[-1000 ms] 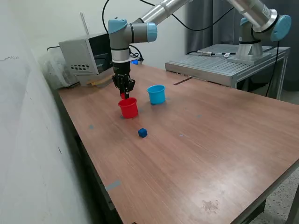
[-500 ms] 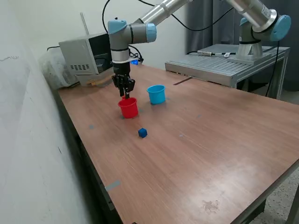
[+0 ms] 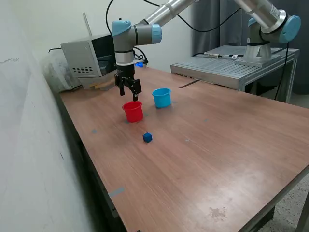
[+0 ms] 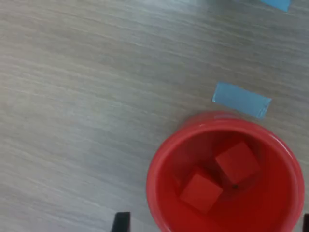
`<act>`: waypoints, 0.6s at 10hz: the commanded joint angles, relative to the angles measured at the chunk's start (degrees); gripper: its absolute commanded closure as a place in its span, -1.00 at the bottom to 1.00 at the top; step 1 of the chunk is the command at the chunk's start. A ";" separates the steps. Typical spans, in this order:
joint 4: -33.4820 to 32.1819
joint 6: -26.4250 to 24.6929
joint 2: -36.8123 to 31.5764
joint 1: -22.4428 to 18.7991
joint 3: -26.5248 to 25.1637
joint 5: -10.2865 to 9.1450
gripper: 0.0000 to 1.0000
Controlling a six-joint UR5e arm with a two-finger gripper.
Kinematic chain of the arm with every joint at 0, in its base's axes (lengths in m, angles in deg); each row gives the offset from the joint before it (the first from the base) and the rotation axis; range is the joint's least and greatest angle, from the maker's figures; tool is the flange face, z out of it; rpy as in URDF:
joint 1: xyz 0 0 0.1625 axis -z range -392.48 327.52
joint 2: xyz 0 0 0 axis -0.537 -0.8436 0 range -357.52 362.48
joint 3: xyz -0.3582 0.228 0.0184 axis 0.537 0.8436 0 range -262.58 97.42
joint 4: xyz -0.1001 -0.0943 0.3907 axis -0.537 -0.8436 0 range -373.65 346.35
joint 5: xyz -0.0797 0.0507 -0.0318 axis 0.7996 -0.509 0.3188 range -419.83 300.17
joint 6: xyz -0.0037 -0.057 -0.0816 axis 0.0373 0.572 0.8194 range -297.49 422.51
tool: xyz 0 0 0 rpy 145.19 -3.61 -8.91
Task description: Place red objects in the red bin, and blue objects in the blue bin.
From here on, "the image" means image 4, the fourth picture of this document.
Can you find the red plastic bin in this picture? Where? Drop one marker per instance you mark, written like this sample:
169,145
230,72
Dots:
272,193

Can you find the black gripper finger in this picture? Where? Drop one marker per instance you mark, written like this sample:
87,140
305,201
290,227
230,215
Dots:
122,222
306,223

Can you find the red cube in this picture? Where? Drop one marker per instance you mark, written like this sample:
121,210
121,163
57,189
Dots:
200,193
237,163

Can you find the blue tape piece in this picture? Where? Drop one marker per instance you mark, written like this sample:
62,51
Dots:
241,99
277,3

